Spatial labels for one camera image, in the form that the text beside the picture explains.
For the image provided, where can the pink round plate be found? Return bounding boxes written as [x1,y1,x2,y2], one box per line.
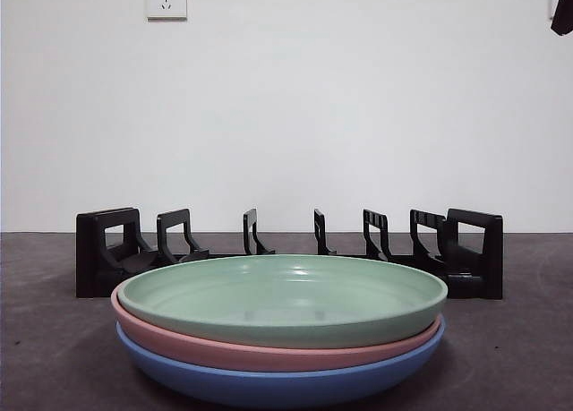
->
[110,283,442,372]

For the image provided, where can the black plastic dish rack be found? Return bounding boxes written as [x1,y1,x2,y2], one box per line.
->
[75,207,503,301]

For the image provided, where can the green round plate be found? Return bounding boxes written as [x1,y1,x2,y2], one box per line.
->
[123,253,449,349]

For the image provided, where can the blue round plate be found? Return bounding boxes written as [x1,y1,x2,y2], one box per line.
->
[115,314,447,410]

